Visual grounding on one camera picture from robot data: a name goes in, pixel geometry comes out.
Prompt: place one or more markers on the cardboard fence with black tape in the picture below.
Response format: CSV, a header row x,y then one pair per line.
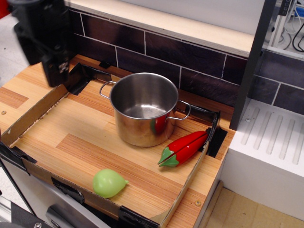
x,y
54,142

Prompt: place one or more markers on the white toy sink drainboard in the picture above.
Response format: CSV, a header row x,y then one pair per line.
x,y
265,160

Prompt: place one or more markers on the stainless steel pot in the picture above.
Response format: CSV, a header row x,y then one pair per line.
x,y
144,108

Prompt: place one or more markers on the green toy pear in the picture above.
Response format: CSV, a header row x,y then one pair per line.
x,y
108,183

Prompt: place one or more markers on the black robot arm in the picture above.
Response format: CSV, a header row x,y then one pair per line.
x,y
41,7

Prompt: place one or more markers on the wooden shelf with dark frame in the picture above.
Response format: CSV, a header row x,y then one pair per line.
x,y
213,62

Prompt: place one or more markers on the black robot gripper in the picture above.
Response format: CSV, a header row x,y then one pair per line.
x,y
43,39

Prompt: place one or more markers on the red toy chili pepper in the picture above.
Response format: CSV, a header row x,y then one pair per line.
x,y
180,150

